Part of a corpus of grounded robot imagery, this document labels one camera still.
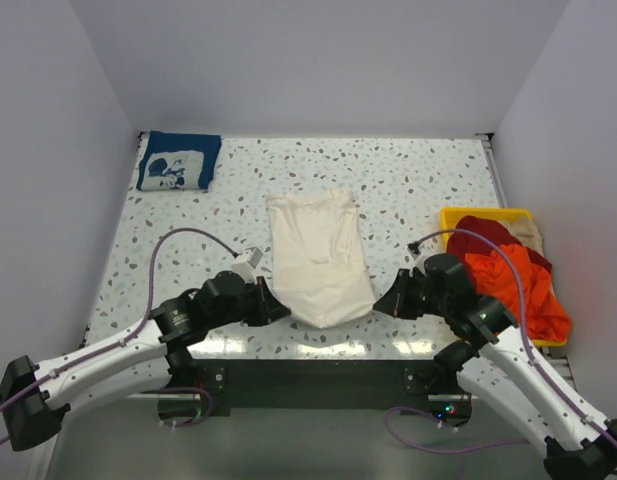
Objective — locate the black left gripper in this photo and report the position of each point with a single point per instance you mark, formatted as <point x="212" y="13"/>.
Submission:
<point x="267" y="307"/>

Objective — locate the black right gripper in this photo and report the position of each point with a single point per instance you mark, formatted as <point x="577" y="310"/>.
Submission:
<point x="393" y="302"/>

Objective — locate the cream white t shirt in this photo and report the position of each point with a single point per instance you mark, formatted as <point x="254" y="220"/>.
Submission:
<point x="319" y="267"/>

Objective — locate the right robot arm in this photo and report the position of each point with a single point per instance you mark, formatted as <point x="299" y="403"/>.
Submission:
<point x="492" y="361"/>

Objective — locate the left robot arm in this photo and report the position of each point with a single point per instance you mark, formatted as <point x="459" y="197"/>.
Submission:
<point x="34" y="397"/>

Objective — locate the yellow plastic bin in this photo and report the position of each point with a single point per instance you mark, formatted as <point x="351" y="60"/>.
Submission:
<point x="486" y="222"/>

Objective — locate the beige t shirt in bin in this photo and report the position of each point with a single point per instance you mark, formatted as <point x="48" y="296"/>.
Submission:
<point x="526" y="232"/>

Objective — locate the orange t shirt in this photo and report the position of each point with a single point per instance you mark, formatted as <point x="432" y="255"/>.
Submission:
<point x="546" y="319"/>

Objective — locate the folded blue printed t shirt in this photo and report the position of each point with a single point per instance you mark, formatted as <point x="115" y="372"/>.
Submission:
<point x="178" y="161"/>

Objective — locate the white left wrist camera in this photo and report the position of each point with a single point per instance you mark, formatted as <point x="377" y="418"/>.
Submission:
<point x="246" y="262"/>

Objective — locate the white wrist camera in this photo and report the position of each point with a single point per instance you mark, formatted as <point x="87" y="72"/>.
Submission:
<point x="246" y="262"/>
<point x="417" y="250"/>

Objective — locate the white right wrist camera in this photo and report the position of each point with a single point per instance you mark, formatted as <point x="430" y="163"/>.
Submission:
<point x="417" y="250"/>

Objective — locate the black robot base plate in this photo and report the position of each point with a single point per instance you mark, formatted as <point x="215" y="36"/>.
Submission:
<point x="225" y="385"/>

